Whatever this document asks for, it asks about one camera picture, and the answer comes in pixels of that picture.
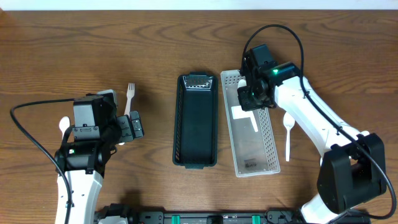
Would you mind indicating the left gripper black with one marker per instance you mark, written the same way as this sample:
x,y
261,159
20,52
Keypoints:
x,y
127,129

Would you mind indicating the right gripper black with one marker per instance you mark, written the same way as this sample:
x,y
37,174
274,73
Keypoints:
x,y
246,98

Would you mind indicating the white plastic spoon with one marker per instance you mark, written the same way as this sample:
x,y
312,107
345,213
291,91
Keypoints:
x,y
242,83
288,122

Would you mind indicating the white plastic fork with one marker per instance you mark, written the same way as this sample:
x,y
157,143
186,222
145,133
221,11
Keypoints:
x,y
130,95
64,124

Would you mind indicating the clear white perforated basket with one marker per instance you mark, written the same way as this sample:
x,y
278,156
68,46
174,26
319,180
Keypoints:
x,y
252,140

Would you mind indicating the dark green plastic basket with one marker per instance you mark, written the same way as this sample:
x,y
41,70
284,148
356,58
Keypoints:
x,y
196,121

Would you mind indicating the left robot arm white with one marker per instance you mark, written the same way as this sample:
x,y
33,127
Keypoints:
x,y
87,145

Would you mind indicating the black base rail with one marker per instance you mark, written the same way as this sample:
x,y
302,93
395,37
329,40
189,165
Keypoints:
x,y
118,213

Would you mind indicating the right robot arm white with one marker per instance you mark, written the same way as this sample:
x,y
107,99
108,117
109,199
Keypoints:
x,y
352,168

